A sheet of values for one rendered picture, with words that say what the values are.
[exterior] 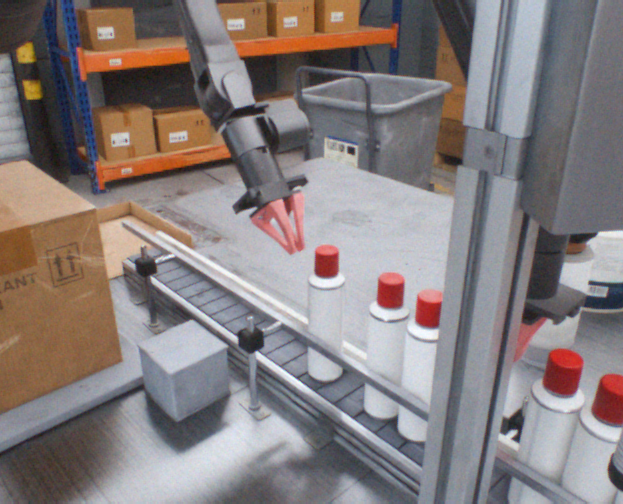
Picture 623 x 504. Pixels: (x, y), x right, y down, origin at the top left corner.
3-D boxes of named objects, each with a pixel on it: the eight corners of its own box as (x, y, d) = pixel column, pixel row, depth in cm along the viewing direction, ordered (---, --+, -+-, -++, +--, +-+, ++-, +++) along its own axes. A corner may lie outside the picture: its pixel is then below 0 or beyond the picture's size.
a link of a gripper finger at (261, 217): (331, 235, 84) (303, 177, 85) (293, 250, 79) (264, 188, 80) (307, 251, 89) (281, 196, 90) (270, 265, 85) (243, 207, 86)
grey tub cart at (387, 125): (361, 189, 411) (366, 45, 368) (444, 209, 378) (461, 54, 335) (282, 232, 347) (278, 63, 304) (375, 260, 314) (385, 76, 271)
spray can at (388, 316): (409, 409, 81) (422, 278, 72) (384, 427, 78) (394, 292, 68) (380, 391, 84) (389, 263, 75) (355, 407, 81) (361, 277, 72)
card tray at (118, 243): (193, 250, 136) (192, 235, 134) (85, 288, 120) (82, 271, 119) (132, 214, 156) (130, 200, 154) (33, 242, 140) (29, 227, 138)
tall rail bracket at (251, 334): (290, 395, 91) (288, 304, 83) (253, 417, 86) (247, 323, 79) (277, 385, 93) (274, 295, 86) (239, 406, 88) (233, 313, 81)
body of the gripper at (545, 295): (502, 274, 71) (512, 218, 68) (584, 308, 64) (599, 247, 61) (471, 293, 67) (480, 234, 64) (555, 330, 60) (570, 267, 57)
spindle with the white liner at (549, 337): (580, 353, 92) (626, 171, 79) (553, 378, 87) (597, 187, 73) (528, 330, 98) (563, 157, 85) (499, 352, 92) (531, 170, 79)
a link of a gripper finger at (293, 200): (326, 238, 83) (297, 179, 84) (286, 252, 79) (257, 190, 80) (302, 253, 88) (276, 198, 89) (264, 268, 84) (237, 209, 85)
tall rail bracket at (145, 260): (186, 317, 111) (177, 238, 103) (151, 332, 106) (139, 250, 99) (177, 311, 113) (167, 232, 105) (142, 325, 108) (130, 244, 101)
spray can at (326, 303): (349, 373, 88) (354, 249, 79) (324, 388, 85) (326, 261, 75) (325, 357, 91) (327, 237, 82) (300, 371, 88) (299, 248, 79)
